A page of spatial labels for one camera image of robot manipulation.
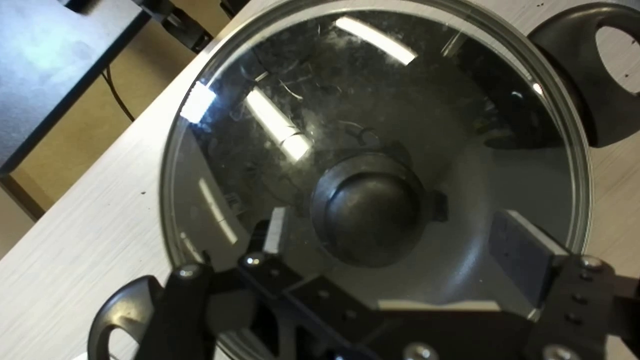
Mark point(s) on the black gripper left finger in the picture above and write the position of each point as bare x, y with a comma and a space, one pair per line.
274, 233

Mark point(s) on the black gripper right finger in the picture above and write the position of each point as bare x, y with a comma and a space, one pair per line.
527, 256

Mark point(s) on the glass lid with black knob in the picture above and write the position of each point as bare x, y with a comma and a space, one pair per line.
301, 101

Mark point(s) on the black cooking pot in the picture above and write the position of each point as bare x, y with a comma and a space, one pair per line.
567, 53

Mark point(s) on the black table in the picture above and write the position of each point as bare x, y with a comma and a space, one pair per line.
52, 53

